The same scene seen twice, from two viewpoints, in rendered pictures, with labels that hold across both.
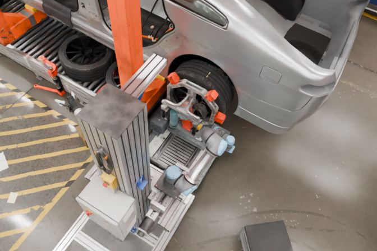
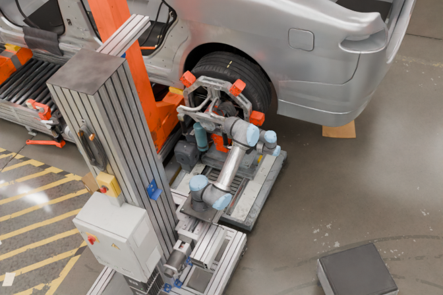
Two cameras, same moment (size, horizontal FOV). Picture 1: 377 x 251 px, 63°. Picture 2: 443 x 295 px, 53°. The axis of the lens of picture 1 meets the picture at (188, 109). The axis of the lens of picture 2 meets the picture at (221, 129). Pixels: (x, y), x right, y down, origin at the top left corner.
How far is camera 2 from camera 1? 76 cm
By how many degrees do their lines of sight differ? 11
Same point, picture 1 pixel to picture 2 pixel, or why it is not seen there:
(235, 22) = not seen: outside the picture
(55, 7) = (39, 36)
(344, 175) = not seen: outside the picture
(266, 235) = (351, 265)
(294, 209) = (394, 235)
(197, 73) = (215, 64)
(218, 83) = (244, 73)
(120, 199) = (128, 212)
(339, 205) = not seen: outside the picture
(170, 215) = (206, 245)
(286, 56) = (312, 8)
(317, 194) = (424, 211)
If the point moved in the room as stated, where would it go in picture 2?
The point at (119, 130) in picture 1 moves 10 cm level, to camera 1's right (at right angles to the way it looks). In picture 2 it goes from (95, 86) to (118, 85)
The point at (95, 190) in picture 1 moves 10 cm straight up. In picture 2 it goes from (96, 208) to (90, 197)
